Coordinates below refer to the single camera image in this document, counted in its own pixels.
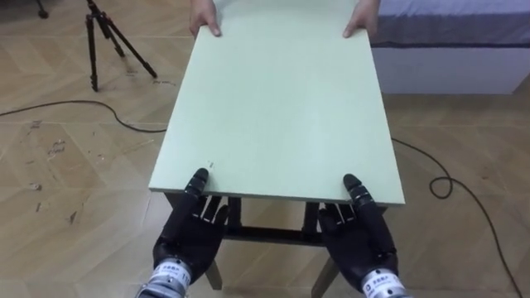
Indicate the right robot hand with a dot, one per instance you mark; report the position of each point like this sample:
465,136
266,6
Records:
360,244

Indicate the grey bed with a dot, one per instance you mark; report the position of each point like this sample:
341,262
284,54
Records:
455,25

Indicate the pale green table black legs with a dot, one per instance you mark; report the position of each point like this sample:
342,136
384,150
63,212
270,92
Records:
281,103

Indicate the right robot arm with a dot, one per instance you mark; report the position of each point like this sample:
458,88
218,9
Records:
385,287

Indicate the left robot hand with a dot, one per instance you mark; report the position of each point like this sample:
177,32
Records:
186,240

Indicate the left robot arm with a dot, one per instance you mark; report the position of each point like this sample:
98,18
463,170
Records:
165,281

